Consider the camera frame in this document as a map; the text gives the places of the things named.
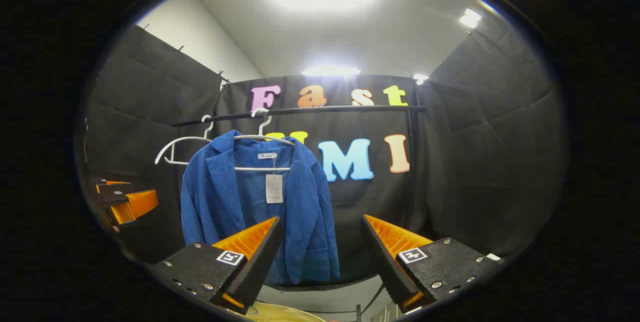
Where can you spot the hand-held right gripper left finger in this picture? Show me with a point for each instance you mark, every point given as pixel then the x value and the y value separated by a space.
pixel 260 262

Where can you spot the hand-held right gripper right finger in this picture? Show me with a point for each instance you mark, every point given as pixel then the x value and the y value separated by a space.
pixel 385 262

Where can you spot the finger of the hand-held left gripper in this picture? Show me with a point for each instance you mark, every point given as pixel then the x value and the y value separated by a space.
pixel 140 204
pixel 112 185

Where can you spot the white clothes hanger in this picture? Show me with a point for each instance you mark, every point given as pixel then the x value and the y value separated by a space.
pixel 265 137
pixel 172 146

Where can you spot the black clothes rack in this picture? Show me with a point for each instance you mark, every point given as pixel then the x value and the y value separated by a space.
pixel 350 109

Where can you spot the black backdrop cloth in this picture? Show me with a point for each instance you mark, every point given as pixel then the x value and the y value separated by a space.
pixel 475 162

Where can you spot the ceiling light strip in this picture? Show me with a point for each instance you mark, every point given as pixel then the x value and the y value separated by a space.
pixel 331 70

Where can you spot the small ceiling light panel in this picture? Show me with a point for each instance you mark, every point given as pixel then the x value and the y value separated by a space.
pixel 470 17

